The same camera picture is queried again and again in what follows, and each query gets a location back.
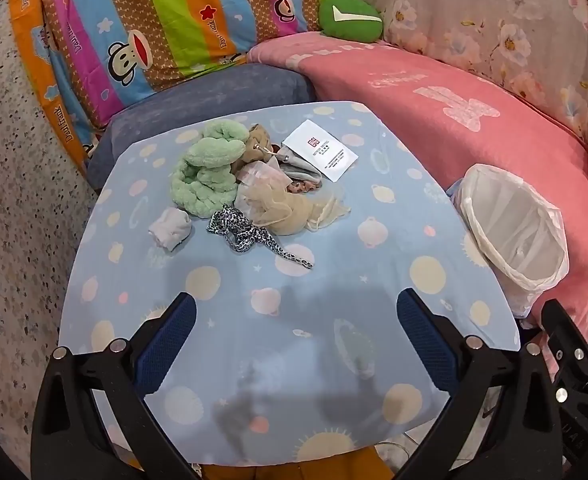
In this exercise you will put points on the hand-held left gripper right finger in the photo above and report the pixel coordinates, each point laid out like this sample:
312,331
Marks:
426,345

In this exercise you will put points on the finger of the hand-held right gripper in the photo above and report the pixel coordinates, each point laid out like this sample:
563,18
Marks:
566,332

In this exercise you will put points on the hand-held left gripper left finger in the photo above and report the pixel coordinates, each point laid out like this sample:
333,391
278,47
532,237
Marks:
166,345

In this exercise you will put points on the white lined waste bin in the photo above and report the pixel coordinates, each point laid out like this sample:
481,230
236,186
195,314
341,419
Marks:
518,225

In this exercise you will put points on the green fluffy headband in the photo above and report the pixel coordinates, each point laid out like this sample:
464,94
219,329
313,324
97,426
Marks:
201,170

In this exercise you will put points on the tan knotted stocking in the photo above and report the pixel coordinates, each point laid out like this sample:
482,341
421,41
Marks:
257,140

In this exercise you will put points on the small pale grey sock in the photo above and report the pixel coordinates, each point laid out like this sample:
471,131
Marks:
170,229

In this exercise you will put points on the black white leopard ribbon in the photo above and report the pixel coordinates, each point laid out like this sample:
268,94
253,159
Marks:
244,235

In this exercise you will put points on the mustard yellow cloth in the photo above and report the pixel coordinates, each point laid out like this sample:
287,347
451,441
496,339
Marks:
294,467

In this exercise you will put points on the sheer beige stocking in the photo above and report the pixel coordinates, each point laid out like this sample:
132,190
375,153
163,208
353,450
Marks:
284,212

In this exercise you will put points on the pink translucent plastic bag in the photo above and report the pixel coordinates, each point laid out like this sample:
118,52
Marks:
254,174

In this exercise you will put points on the white flat sachet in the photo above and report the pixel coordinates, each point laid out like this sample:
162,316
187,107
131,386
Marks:
321,152

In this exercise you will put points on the pink bow print blanket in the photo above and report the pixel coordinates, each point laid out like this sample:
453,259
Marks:
423,110

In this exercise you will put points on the blue-grey cushion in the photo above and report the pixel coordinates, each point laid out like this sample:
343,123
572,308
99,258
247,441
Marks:
194,100

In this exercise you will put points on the cartoon monkey striped pillow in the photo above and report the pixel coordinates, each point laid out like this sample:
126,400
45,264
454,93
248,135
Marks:
49,90
174,25

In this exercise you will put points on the beige floral quilt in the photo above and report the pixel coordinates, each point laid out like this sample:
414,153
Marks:
498,25

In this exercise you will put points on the green round cushion white tick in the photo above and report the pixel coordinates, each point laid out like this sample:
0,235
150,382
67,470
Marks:
350,17

